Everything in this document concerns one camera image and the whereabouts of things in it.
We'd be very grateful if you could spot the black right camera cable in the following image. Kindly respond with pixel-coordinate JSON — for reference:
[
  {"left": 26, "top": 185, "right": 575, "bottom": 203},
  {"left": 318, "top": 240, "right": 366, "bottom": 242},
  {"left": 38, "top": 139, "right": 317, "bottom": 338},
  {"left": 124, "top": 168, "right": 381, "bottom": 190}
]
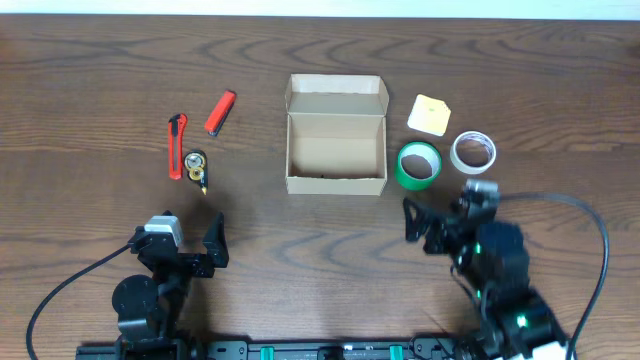
[{"left": 499, "top": 192, "right": 611, "bottom": 360}]

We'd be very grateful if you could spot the black camera cable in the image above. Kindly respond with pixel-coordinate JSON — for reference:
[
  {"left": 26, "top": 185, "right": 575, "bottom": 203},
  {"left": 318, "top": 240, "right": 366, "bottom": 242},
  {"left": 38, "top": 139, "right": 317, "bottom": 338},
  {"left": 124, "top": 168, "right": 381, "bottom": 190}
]
[
  {"left": 25, "top": 242, "right": 134, "bottom": 360},
  {"left": 499, "top": 192, "right": 611, "bottom": 360}
]

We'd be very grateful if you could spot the white tape roll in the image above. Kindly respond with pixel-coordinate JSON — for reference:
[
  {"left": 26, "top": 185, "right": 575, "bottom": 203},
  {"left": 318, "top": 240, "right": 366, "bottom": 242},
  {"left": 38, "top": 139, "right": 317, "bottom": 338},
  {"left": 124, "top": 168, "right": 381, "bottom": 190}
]
[{"left": 449, "top": 131, "right": 497, "bottom": 175}]

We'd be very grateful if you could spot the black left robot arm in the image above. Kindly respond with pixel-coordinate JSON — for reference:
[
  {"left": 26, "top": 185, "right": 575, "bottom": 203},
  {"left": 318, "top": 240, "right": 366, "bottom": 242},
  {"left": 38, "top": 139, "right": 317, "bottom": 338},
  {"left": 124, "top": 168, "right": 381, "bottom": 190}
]
[{"left": 112, "top": 211, "right": 229, "bottom": 354}]

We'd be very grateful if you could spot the red utility knife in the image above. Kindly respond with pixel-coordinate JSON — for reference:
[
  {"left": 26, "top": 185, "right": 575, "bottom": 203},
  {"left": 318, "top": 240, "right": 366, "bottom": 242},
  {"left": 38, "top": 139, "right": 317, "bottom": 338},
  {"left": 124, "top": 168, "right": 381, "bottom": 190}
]
[{"left": 167, "top": 113, "right": 188, "bottom": 180}]

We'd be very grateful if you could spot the red mini stapler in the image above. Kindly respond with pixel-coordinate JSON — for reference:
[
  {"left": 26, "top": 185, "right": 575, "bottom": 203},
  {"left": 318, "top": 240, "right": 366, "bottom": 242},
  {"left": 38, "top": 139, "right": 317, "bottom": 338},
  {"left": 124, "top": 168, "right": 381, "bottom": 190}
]
[{"left": 204, "top": 90, "right": 237, "bottom": 137}]

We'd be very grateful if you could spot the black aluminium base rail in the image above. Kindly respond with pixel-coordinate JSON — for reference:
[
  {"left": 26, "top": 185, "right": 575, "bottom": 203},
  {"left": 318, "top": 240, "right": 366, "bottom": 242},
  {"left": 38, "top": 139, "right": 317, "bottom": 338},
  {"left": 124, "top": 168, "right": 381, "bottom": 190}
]
[{"left": 75, "top": 337, "right": 475, "bottom": 360}]

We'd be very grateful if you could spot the green tape roll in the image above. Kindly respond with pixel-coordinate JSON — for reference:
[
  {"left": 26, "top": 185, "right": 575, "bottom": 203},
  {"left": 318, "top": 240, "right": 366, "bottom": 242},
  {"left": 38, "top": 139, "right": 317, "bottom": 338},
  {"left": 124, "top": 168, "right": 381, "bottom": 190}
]
[{"left": 394, "top": 142, "right": 442, "bottom": 191}]

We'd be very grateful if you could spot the open cardboard box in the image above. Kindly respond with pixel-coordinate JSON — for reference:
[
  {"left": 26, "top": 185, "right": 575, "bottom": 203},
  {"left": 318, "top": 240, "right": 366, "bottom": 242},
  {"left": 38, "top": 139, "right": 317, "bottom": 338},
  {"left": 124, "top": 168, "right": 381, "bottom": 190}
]
[{"left": 285, "top": 74, "right": 389, "bottom": 196}]

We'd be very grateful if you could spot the black left camera cable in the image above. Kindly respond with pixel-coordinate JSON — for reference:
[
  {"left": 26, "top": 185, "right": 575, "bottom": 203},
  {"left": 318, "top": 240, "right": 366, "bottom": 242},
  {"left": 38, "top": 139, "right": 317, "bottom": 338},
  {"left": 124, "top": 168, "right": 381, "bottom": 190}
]
[{"left": 25, "top": 242, "right": 134, "bottom": 360}]

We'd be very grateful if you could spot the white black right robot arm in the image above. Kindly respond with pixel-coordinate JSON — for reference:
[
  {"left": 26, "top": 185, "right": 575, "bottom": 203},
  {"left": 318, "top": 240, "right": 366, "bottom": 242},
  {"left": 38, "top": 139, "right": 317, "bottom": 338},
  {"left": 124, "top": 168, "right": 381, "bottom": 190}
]
[{"left": 403, "top": 194, "right": 572, "bottom": 359}]

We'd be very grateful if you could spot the black yellow correction tape dispenser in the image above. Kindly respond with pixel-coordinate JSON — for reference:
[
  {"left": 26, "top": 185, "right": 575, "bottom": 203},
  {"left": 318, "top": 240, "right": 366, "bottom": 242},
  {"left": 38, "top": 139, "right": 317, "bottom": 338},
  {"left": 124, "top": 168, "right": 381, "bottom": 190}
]
[{"left": 183, "top": 150, "right": 208, "bottom": 195}]

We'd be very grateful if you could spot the yellow sticky note pad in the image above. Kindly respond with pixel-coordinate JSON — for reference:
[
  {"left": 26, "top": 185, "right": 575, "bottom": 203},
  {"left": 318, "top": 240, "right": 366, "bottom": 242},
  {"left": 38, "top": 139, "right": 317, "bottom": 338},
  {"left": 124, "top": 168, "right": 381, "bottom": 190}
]
[{"left": 407, "top": 94, "right": 451, "bottom": 136}]

